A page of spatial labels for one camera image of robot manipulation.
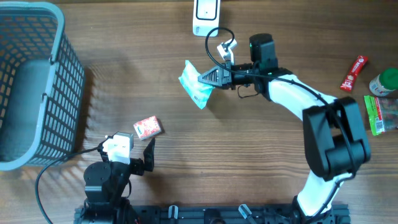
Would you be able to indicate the green lid white jar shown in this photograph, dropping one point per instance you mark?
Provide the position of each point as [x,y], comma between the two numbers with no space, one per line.
[385,83]

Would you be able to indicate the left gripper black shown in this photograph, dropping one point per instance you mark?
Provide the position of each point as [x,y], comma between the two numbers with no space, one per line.
[137,167]

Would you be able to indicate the mint green wipes pack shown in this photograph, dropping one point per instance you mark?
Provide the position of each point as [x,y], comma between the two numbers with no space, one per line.
[198,92]

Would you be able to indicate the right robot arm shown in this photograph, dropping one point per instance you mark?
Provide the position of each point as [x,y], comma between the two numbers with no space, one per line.
[335,140]

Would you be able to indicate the red Nescafe sachet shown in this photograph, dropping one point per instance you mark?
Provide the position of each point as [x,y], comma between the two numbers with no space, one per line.
[350,79]

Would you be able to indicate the white barcode scanner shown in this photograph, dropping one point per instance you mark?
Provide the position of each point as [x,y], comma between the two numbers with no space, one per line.
[206,16]

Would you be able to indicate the green snack bag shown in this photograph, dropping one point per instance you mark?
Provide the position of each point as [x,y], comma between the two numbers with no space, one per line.
[382,113]

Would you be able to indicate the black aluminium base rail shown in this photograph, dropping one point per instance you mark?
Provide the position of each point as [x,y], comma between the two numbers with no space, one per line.
[217,214]

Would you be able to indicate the grey plastic mesh basket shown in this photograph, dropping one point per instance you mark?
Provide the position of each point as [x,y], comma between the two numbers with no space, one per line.
[42,85]

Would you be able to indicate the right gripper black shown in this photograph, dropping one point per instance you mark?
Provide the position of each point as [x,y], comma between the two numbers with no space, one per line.
[221,79]

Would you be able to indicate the red white small packet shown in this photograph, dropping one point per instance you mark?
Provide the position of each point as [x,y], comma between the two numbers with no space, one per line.
[147,128]

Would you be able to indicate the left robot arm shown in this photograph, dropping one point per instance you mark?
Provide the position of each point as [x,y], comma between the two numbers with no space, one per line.
[105,182]

